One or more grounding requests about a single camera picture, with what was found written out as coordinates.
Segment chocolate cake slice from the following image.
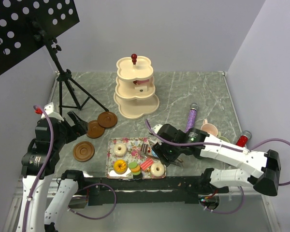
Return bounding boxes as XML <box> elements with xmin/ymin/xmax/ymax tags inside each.
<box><xmin>141</xmin><ymin>143</ymin><xmax>151</xmax><ymax>154</ymax></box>

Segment white cake slice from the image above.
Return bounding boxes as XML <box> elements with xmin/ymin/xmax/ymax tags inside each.
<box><xmin>134</xmin><ymin>85</ymin><xmax>148</xmax><ymax>94</ymax></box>

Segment pink cake slice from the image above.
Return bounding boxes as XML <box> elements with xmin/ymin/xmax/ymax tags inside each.
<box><xmin>137</xmin><ymin>79</ymin><xmax>150</xmax><ymax>85</ymax></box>

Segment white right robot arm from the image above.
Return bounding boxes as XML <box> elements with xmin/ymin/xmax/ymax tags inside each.
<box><xmin>151</xmin><ymin>124</ymin><xmax>281</xmax><ymax>196</ymax></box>

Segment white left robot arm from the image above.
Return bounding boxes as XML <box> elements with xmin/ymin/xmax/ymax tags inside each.
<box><xmin>16</xmin><ymin>111</ymin><xmax>87</xmax><ymax>232</ymax></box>

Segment blue glazed donut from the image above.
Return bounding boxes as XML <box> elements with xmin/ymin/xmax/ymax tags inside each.
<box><xmin>151</xmin><ymin>150</ymin><xmax>158</xmax><ymax>158</ymax></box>

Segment brown wooden saucer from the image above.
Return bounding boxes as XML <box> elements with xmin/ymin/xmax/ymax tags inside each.
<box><xmin>73</xmin><ymin>141</ymin><xmax>95</xmax><ymax>162</ymax></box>
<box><xmin>87</xmin><ymin>120</ymin><xmax>105</xmax><ymax>139</ymax></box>
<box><xmin>97</xmin><ymin>112</ymin><xmax>117</xmax><ymax>129</ymax></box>

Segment red striped cake slice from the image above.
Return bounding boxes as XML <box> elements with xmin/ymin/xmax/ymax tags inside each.
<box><xmin>140</xmin><ymin>158</ymin><xmax>154</xmax><ymax>171</ymax></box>

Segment cream glazed donut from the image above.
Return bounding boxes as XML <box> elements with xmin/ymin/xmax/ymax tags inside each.
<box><xmin>150</xmin><ymin>162</ymin><xmax>165</xmax><ymax>177</ymax></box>

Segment floral serving tray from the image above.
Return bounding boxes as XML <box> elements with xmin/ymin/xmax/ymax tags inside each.
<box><xmin>105</xmin><ymin>137</ymin><xmax>166</xmax><ymax>179</ymax></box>

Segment stacked colourful macarons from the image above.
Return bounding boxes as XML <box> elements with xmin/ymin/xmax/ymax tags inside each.
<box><xmin>128</xmin><ymin>161</ymin><xmax>143</xmax><ymax>180</ymax></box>

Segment purple glitter microphone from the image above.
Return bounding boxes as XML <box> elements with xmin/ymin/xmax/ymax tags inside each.
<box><xmin>185</xmin><ymin>102</ymin><xmax>199</xmax><ymax>132</ymax></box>

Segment white glazed donut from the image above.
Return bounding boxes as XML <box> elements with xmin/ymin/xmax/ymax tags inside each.
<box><xmin>113</xmin><ymin>143</ymin><xmax>127</xmax><ymax>157</ymax></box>

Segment yellow glazed donut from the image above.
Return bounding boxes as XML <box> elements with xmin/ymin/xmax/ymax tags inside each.
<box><xmin>113</xmin><ymin>159</ymin><xmax>128</xmax><ymax>174</ymax></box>

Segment pink cup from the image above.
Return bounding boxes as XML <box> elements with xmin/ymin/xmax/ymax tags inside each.
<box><xmin>201</xmin><ymin>119</ymin><xmax>218</xmax><ymax>137</ymax></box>

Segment light green cup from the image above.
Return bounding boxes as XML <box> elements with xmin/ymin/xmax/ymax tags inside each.
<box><xmin>218</xmin><ymin>136</ymin><xmax>230</xmax><ymax>143</ymax></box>

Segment cream three-tier cake stand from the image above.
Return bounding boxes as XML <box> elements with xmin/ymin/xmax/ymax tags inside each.
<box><xmin>114</xmin><ymin>54</ymin><xmax>160</xmax><ymax>120</ymax></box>

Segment red glitter microphone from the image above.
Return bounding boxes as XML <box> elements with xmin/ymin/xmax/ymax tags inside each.
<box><xmin>236</xmin><ymin>130</ymin><xmax>252</xmax><ymax>147</ymax></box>

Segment black perforated music stand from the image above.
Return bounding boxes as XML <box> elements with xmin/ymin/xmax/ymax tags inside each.
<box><xmin>0</xmin><ymin>0</ymin><xmax>108</xmax><ymax>111</ymax></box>

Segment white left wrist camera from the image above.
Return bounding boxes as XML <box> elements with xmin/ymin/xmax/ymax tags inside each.
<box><xmin>33</xmin><ymin>102</ymin><xmax>64</xmax><ymax>121</ymax></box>

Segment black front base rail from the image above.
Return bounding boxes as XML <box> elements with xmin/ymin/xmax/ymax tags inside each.
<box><xmin>87</xmin><ymin>176</ymin><xmax>208</xmax><ymax>206</ymax></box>

